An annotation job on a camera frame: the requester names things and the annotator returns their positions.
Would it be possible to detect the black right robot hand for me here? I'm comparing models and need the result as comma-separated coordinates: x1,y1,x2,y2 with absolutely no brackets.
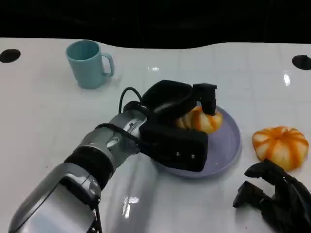
232,160,311,233

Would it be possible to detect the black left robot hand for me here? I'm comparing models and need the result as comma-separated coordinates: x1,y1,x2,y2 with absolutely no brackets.
140,80,218,125

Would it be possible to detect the orange and white bread roll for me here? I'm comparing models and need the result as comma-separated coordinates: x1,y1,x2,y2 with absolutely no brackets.
174,105,223,134
251,126,310,171

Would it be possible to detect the lilac plate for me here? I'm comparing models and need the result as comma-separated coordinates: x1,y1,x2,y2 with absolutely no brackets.
145,100,242,179

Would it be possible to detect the pale green mug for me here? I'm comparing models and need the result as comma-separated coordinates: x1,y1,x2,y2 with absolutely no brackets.
65,40,116,90

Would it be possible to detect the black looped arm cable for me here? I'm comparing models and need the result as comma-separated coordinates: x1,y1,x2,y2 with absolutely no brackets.
118,87,146,115

